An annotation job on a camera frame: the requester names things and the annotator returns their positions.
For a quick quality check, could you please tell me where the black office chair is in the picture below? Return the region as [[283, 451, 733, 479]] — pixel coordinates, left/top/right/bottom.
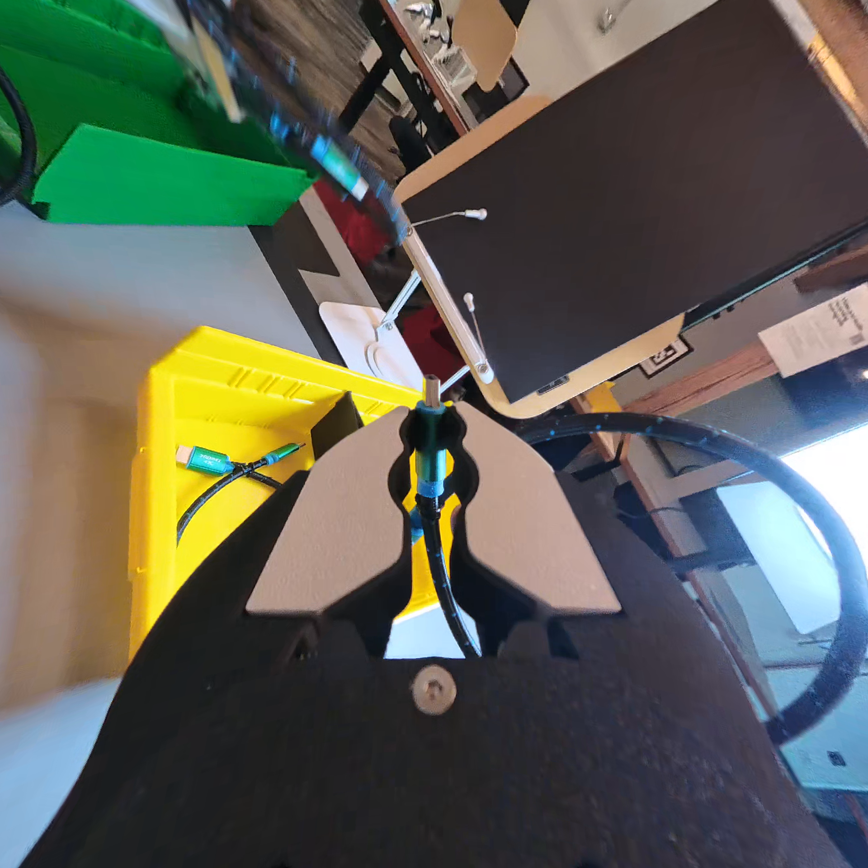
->
[[390, 115, 435, 170]]

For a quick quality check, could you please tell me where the printed square marker tag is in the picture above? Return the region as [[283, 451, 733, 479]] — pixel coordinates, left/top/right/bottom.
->
[[639, 337, 694, 378]]

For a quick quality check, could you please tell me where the red object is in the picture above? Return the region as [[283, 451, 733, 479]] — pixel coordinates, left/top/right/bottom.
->
[[315, 179, 469, 394]]

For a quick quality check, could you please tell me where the green plug HDMI cable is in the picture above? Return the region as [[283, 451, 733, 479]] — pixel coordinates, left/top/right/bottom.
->
[[231, 41, 411, 235], [407, 376, 868, 745], [176, 441, 306, 543]]

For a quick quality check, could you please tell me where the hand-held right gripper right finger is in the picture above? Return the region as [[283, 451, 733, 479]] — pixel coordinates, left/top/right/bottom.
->
[[449, 402, 625, 621]]

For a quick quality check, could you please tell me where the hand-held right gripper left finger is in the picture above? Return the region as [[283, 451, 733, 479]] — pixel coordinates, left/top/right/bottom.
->
[[245, 405, 416, 619]]

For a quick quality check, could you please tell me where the large yellow plastic bin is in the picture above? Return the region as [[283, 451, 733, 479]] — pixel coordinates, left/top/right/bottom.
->
[[129, 325, 469, 669]]

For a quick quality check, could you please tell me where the white paper sign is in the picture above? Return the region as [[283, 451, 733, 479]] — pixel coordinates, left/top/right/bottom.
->
[[758, 283, 868, 378]]

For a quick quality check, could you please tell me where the green plastic bin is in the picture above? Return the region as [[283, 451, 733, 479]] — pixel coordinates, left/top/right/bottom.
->
[[0, 0, 321, 228]]

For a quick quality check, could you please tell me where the metal board stand white base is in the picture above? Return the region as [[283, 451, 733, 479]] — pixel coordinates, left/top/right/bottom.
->
[[319, 207, 496, 397]]

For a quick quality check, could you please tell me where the black cable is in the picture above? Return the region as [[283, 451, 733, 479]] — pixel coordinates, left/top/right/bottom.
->
[[0, 68, 36, 204]]

